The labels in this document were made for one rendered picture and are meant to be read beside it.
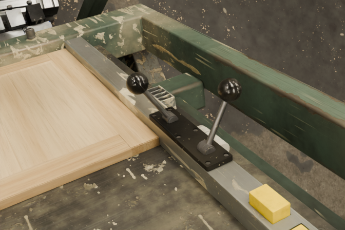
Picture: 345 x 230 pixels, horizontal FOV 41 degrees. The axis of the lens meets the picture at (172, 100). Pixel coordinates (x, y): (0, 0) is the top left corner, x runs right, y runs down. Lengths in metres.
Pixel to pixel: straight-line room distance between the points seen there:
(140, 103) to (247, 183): 0.32
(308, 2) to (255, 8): 0.38
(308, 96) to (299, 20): 1.98
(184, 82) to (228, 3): 1.53
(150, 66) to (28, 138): 0.64
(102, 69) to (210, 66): 0.25
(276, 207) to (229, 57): 0.50
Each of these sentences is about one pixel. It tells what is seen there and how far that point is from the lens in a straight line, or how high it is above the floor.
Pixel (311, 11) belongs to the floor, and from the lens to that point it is 2.92.
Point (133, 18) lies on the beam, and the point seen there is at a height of 0.91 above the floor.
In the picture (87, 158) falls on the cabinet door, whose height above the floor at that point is 1.34.
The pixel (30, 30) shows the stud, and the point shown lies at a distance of 1.34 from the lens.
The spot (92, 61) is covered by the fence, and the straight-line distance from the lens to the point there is 1.15.
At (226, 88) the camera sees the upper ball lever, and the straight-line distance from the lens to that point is 0.70.
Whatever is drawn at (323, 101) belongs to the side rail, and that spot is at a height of 1.48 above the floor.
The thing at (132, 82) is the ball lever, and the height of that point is 1.44.
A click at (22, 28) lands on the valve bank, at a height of 0.74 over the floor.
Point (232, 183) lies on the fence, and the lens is 0.69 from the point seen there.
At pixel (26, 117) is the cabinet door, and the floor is 1.15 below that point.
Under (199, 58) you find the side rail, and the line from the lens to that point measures 1.13.
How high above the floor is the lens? 2.15
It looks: 67 degrees down
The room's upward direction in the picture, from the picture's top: 60 degrees clockwise
